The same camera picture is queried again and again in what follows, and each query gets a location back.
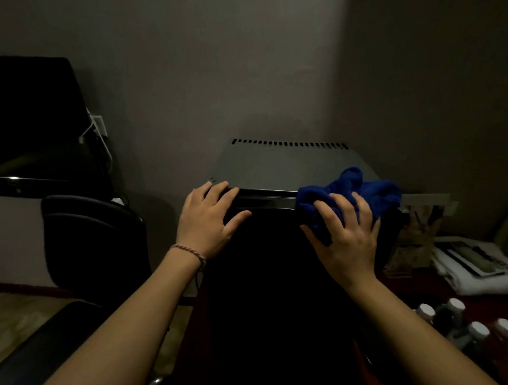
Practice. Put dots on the person's right hand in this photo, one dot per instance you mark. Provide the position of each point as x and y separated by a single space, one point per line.
350 249

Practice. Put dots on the person's left hand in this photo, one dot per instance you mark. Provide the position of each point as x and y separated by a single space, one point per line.
209 226

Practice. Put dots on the blue cloth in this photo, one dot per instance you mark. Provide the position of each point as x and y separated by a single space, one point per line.
377 192

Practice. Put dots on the black mini fridge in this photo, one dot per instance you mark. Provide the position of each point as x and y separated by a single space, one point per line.
278 167

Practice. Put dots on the clear plastic water bottle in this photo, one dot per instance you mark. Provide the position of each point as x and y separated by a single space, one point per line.
478 331
505 328
455 307
425 311

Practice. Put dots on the person's left forearm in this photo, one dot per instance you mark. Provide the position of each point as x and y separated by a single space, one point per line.
117 342

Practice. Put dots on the person's right forearm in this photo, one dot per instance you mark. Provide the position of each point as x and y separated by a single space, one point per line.
414 339

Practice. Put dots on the printed brochure stand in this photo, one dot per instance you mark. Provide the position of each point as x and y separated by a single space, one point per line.
417 232

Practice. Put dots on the red wooden side cabinet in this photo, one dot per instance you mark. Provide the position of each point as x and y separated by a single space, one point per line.
411 284

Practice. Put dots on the black office chair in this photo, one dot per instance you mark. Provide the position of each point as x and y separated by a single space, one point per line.
95 241

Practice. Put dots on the remote controls on black folder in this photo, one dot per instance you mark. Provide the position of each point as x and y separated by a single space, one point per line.
474 257

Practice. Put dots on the white folded towel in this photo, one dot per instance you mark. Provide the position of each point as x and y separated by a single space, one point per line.
475 282

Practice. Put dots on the white socket with plug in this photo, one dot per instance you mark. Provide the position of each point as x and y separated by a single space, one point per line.
99 126

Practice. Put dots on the black television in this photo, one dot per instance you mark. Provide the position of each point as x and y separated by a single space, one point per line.
29 117

